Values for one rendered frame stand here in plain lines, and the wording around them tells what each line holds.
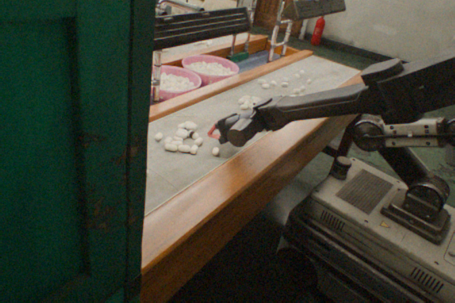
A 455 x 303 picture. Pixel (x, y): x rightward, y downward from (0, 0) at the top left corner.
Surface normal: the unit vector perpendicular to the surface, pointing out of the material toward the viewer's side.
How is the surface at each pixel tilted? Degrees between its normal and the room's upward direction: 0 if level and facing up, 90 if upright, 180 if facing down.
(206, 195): 0
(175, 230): 0
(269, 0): 90
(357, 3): 90
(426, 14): 90
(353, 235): 90
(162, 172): 0
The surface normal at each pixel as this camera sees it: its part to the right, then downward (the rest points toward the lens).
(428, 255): 0.15, -0.85
